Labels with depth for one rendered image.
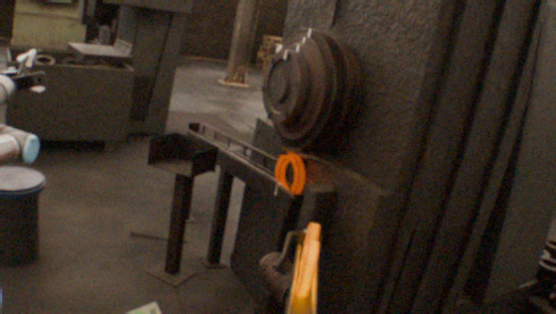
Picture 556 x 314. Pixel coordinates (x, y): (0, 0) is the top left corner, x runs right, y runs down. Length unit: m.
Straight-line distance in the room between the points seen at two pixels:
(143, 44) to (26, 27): 6.32
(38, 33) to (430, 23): 9.65
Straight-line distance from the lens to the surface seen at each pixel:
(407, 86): 1.58
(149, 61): 4.59
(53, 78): 3.94
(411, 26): 1.61
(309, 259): 1.24
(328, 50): 1.69
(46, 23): 10.64
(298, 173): 1.85
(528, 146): 2.14
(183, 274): 2.52
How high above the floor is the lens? 1.36
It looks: 17 degrees down
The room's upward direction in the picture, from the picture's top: 11 degrees clockwise
